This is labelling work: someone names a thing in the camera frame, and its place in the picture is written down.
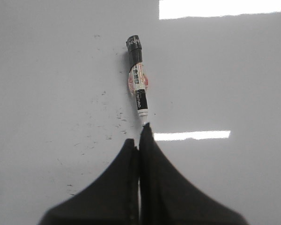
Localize black white whiteboard marker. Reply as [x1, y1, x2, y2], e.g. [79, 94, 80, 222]
[126, 35, 148, 126]

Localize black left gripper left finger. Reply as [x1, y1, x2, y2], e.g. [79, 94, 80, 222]
[39, 139, 139, 225]

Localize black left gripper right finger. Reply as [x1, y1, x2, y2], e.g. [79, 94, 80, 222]
[139, 123, 247, 225]

